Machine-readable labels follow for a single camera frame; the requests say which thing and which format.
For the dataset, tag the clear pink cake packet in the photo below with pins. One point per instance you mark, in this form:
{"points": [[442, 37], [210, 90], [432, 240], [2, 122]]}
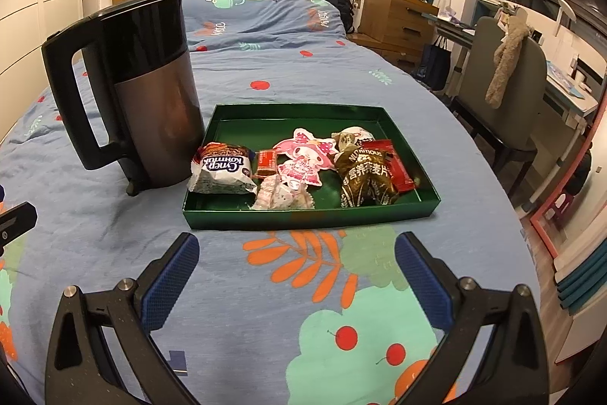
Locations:
{"points": [[280, 196]]}

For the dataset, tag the beige candy packet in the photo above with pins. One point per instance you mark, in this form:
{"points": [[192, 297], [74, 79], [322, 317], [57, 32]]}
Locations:
{"points": [[345, 141]]}

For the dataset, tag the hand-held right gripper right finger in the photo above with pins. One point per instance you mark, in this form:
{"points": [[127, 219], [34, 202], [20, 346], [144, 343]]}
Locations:
{"points": [[424, 281]]}

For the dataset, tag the grey chair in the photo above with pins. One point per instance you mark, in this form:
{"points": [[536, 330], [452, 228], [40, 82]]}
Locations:
{"points": [[517, 101]]}

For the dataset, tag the white desk lamp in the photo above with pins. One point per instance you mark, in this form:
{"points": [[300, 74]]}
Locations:
{"points": [[564, 13]]}

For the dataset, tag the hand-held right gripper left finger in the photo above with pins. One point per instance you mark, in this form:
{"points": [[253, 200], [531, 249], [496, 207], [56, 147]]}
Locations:
{"points": [[170, 279]]}

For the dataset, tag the brown cereal packet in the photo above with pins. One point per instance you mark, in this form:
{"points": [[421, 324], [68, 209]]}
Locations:
{"points": [[367, 179]]}

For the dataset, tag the white desk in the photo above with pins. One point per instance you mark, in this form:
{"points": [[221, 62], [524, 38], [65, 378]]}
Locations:
{"points": [[569, 96]]}

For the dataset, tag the dark tote bag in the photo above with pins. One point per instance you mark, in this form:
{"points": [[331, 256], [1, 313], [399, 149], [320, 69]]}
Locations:
{"points": [[434, 63]]}

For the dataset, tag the small red candy packet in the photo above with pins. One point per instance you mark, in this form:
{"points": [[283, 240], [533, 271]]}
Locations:
{"points": [[266, 162]]}

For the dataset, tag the pink framed mirror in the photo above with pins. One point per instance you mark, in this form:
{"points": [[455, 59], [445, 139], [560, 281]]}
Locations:
{"points": [[576, 177]]}

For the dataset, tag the pink cartoon-shaped packet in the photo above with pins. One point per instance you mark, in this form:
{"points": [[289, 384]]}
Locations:
{"points": [[303, 158]]}

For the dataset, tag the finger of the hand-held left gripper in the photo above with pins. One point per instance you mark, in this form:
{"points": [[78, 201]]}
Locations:
{"points": [[19, 219]]}

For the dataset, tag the dark electric kettle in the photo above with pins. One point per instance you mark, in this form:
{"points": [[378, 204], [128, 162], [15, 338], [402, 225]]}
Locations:
{"points": [[156, 111]]}

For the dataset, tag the white brown cake packet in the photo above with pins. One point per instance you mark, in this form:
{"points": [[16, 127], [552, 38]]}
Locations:
{"points": [[223, 170]]}

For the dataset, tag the red square packet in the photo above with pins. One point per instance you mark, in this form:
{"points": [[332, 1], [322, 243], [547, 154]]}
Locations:
{"points": [[400, 170]]}

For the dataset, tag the black backpack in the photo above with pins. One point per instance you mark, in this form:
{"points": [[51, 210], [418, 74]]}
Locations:
{"points": [[332, 1]]}

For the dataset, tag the green cardboard tray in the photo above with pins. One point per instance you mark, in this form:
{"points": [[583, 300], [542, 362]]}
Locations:
{"points": [[284, 120]]}

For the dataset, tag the red white sausage packet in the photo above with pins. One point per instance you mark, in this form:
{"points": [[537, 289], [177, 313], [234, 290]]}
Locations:
{"points": [[363, 134]]}

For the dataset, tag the blue printed blanket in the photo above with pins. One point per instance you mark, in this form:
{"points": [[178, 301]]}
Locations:
{"points": [[284, 63]]}

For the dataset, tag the beige plush toy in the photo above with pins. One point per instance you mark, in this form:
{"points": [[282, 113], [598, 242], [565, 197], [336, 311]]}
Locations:
{"points": [[505, 63]]}

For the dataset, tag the wooden dresser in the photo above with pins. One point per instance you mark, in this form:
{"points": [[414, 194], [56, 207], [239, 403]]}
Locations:
{"points": [[393, 20]]}

